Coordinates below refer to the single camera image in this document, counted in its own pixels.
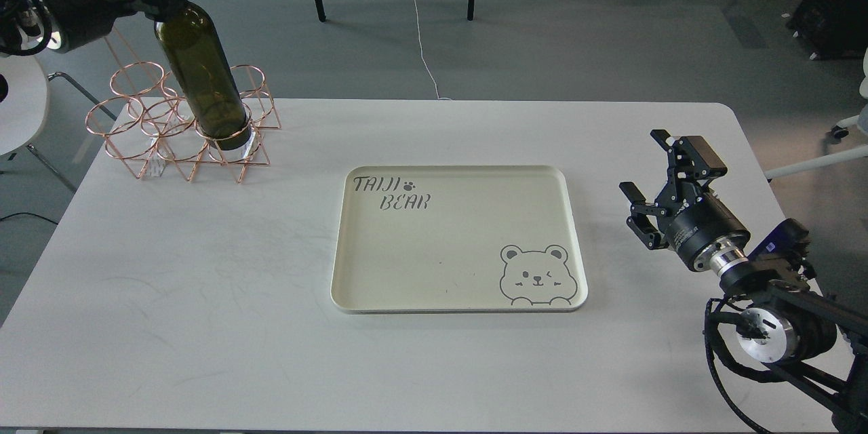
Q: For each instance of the black equipment case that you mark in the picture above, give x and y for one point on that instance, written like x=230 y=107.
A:
x=832 y=29

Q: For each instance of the dark green wine bottle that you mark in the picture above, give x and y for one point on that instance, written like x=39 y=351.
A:
x=192 y=46

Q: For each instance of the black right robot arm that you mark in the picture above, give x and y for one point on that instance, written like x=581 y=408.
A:
x=769 y=326

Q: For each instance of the white chair leg right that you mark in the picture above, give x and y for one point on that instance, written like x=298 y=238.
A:
x=838 y=131

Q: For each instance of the copper wire bottle rack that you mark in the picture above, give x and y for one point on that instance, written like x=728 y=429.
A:
x=148 y=127

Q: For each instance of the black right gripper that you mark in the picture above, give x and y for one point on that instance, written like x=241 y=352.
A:
x=691 y=220

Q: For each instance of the cream bear serving tray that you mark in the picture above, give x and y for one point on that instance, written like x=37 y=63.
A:
x=457 y=239

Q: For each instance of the white round side table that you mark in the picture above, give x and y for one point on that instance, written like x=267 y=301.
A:
x=24 y=102

